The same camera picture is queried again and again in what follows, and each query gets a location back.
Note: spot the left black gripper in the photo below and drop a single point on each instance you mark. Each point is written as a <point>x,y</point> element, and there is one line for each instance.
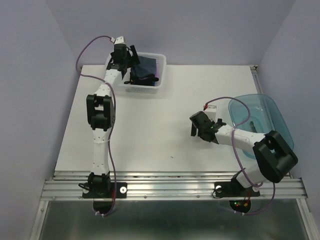
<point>131,62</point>

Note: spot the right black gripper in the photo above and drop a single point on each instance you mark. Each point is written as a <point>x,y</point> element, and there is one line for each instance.
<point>193,130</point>

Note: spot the dark navy towel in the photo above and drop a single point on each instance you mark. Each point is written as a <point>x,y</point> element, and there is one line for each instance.
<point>137,70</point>

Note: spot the purple towel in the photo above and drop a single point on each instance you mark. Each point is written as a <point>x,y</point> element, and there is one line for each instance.
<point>158,73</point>

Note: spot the blue black towel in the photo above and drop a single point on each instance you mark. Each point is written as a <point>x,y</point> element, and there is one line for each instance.
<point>155,83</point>

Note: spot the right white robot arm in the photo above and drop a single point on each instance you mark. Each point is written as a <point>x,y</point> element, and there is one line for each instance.
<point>274,157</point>

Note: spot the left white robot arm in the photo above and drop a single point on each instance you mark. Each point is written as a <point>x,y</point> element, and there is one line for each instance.
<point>101,116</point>

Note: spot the white perforated plastic basket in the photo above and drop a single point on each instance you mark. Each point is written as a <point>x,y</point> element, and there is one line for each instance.
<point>161,62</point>

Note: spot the translucent blue plastic bin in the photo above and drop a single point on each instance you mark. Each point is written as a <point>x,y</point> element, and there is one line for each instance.
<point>262,115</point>

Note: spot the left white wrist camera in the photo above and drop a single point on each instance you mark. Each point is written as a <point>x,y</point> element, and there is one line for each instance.
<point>118,40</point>

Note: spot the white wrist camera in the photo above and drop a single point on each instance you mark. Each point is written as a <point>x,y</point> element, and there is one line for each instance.
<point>211,112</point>
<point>118,40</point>

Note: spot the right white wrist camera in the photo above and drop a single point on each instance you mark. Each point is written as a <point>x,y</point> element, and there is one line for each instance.
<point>211,112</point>

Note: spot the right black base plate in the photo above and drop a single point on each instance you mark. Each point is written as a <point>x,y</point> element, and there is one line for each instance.
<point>241,197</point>

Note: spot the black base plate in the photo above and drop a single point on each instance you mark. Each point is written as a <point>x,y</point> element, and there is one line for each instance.
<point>104,200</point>
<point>241,197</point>

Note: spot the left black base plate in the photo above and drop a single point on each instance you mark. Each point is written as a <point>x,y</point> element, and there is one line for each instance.
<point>104,200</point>

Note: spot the aluminium mounting rail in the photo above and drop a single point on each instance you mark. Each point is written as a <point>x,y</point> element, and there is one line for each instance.
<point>141,186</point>

